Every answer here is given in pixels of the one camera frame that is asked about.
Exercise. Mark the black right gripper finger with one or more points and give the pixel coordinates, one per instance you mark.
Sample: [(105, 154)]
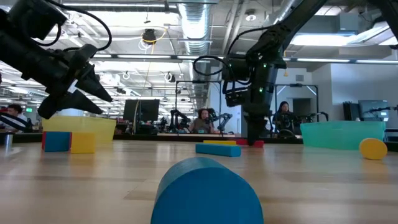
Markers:
[(255, 132)]

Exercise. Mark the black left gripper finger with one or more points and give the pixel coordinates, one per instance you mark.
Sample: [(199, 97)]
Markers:
[(68, 101), (93, 84)]

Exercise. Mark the yellow bar block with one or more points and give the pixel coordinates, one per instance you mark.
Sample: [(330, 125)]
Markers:
[(219, 142)]

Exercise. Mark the blue bar block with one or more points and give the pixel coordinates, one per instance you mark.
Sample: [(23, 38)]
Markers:
[(217, 150)]

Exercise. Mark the blue wedge block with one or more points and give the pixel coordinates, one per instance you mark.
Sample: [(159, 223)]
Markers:
[(57, 141)]

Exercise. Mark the yellow cube block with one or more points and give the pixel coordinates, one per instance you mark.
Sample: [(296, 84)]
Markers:
[(82, 143)]

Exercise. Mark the large blue cylinder block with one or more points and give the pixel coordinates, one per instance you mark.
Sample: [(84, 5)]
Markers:
[(205, 196)]

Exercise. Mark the yellow disc block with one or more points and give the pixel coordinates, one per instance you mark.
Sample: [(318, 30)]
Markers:
[(373, 149)]

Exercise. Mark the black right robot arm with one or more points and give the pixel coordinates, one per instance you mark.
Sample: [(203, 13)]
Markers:
[(280, 34)]

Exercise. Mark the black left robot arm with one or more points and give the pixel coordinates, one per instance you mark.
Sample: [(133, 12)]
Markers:
[(6, 49)]

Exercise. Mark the black background robot arm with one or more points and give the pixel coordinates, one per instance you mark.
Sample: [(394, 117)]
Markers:
[(323, 113), (225, 118), (178, 116), (382, 109)]

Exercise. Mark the white column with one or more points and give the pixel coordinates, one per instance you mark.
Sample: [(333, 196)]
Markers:
[(73, 112)]

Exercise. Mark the person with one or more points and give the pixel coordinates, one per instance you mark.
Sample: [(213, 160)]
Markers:
[(202, 124), (283, 109), (15, 109)]

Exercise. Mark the dark round object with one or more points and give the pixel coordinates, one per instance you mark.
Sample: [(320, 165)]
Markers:
[(286, 134)]

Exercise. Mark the yellow translucent plastic bin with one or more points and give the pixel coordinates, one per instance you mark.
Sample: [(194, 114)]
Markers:
[(90, 127)]

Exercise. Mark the long ceiling light strip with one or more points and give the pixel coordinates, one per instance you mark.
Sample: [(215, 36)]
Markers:
[(143, 56)]

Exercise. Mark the black monitor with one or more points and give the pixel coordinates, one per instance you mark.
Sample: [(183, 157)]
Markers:
[(146, 110)]

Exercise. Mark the red machine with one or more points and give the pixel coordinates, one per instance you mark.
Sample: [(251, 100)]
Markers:
[(3, 109)]

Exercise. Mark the background desk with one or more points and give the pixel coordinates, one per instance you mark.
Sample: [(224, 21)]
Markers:
[(186, 135)]

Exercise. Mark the metal bottle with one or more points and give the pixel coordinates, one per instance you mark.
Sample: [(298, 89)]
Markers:
[(8, 140)]

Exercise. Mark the round ceiling sensor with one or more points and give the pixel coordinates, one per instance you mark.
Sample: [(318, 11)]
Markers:
[(250, 16)]

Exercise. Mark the teal translucent plastic bin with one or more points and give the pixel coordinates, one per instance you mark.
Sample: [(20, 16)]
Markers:
[(335, 135)]

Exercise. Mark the black panel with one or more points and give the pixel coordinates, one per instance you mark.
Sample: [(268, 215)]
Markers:
[(350, 111)]

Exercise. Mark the grey monitor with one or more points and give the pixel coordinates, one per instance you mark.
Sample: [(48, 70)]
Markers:
[(373, 109)]

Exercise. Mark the black metal frame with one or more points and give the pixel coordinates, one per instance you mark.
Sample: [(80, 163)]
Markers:
[(295, 85), (199, 81)]

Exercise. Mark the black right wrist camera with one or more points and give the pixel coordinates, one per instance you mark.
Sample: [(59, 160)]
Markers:
[(234, 71)]

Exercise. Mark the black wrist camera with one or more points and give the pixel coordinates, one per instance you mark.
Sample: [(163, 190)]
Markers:
[(234, 71), (34, 17)]

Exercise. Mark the grey wall vent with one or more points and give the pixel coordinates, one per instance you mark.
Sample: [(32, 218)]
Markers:
[(299, 78)]

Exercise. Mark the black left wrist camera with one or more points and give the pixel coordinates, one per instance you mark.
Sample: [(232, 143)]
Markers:
[(34, 17)]

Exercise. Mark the silver ventilation duct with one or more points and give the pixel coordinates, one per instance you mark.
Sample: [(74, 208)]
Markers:
[(196, 25), (280, 9)]

